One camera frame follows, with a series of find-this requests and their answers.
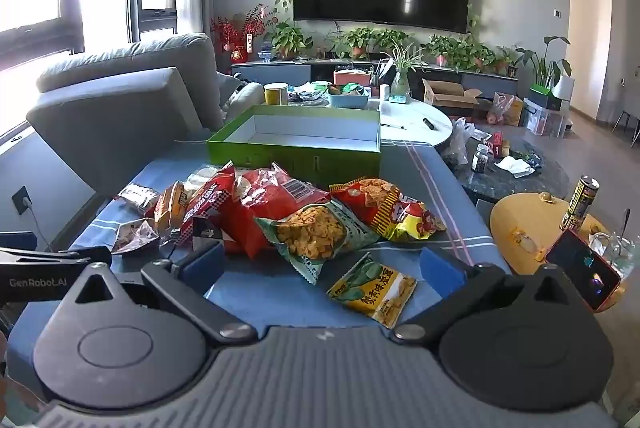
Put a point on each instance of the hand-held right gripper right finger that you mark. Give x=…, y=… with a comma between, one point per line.
x=442, y=270

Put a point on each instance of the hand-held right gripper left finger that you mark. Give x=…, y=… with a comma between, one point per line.
x=202, y=265

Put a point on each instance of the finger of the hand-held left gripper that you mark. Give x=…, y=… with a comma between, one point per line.
x=207, y=228

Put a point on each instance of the orange snack packet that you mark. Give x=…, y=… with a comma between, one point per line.
x=172, y=205

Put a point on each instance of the small yellow snack packet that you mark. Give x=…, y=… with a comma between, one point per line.
x=375, y=293

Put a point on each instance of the red yellow cracker bag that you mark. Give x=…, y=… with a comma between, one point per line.
x=380, y=203

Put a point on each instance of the green cardboard box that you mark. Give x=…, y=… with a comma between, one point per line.
x=280, y=157

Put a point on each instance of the green cracker snack bag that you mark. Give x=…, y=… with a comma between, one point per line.
x=310, y=233

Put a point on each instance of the clear crumpled snack packet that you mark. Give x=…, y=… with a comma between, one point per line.
x=135, y=235

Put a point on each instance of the white brown snack packet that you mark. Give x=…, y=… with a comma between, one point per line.
x=137, y=197

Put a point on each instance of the yellow round side table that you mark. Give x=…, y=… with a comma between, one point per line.
x=515, y=218

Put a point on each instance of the glass jar with dark lid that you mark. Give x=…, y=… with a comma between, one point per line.
x=481, y=160

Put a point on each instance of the dark marble round table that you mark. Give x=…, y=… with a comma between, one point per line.
x=525, y=185

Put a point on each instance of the small gold figurine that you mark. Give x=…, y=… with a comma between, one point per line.
x=544, y=197

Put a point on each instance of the white tissue paper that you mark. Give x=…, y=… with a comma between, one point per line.
x=515, y=166

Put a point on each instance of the white plastic bag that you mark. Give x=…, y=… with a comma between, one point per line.
x=457, y=142

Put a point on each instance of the small red box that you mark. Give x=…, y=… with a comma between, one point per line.
x=497, y=145

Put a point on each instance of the red cased phone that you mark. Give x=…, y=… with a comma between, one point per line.
x=580, y=268

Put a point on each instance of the grey sofa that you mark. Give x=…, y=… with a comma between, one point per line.
x=125, y=117

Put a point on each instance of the white oval coffee table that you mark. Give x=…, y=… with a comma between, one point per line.
x=440, y=132

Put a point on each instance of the blue green wrapper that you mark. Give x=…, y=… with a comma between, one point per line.
x=529, y=159

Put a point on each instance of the black marker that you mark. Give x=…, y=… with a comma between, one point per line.
x=430, y=123

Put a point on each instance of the yellow tin can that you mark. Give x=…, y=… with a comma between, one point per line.
x=276, y=95

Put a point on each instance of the pen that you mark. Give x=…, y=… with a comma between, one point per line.
x=395, y=125

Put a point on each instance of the dark cloth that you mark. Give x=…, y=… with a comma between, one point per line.
x=247, y=80

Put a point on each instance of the yellow black drink can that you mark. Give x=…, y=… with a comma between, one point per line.
x=580, y=203

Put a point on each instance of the crumpled clear plastic wrap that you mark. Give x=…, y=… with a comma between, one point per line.
x=307, y=97

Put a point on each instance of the glass cup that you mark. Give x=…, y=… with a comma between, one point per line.
x=612, y=255

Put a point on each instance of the open cardboard box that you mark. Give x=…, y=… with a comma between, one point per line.
x=450, y=95

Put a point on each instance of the grey television cabinet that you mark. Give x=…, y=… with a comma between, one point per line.
x=290, y=72

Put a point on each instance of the small teal box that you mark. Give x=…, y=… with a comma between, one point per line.
x=400, y=99

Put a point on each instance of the clear storage box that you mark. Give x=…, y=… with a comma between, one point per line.
x=545, y=120

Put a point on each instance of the white tub with green lid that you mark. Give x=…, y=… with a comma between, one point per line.
x=321, y=85

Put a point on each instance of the metal spoon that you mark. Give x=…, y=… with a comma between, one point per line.
x=625, y=228

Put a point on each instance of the white bottle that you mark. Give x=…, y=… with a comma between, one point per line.
x=384, y=91

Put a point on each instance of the blue plastic basket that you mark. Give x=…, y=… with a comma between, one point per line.
x=350, y=101

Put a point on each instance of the glass vase with spider plant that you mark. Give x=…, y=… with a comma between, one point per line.
x=402, y=80

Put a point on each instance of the red flower decoration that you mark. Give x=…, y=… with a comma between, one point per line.
x=240, y=30

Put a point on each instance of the black pen holder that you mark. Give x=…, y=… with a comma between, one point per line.
x=375, y=78

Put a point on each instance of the small green box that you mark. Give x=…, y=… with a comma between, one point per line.
x=541, y=90

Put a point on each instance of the potted pothos plant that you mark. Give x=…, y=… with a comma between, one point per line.
x=506, y=60
x=482, y=55
x=287, y=38
x=360, y=40
x=445, y=50
x=392, y=38

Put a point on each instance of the pink box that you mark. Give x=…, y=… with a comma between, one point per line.
x=352, y=78

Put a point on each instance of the white pot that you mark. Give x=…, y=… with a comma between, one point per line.
x=564, y=87

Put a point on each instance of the large leaf floor plant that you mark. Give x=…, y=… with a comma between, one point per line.
x=545, y=62

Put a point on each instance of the wall socket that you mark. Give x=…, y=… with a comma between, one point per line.
x=21, y=200

